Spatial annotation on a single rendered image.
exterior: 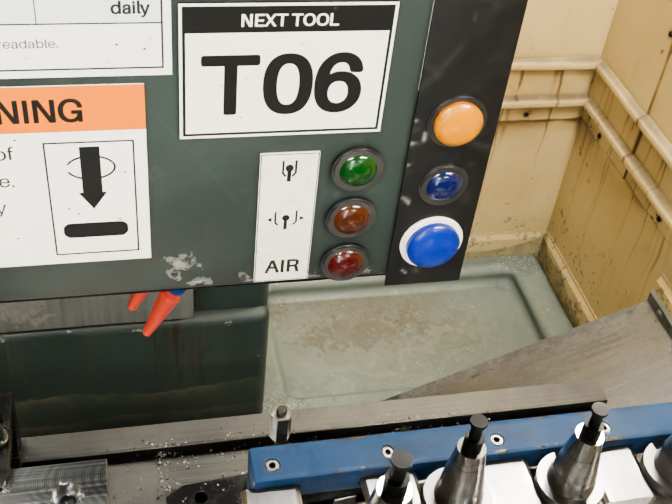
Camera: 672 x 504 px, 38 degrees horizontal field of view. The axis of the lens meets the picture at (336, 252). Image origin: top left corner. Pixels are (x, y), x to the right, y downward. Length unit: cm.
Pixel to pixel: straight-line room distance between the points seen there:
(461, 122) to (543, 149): 147
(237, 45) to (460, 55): 11
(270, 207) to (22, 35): 15
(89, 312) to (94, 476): 34
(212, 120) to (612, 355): 128
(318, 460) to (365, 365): 96
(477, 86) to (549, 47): 133
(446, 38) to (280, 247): 14
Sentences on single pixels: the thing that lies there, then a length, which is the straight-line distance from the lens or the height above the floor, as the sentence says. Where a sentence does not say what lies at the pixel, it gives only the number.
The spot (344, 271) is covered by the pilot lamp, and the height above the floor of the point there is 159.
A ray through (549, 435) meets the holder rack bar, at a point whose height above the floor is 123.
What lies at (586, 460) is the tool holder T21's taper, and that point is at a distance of 89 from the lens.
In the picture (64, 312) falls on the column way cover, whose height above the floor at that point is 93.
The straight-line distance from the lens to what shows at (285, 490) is 89.
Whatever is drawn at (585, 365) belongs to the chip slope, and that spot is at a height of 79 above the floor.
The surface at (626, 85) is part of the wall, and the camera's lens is 178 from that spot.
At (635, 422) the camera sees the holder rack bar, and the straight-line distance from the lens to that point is 101.
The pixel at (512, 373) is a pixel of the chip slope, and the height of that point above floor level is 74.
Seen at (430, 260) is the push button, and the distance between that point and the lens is 54.
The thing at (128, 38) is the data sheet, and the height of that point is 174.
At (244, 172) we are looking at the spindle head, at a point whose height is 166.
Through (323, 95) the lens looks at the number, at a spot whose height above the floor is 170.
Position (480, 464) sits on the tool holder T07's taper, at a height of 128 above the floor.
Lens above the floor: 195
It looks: 41 degrees down
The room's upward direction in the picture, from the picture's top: 7 degrees clockwise
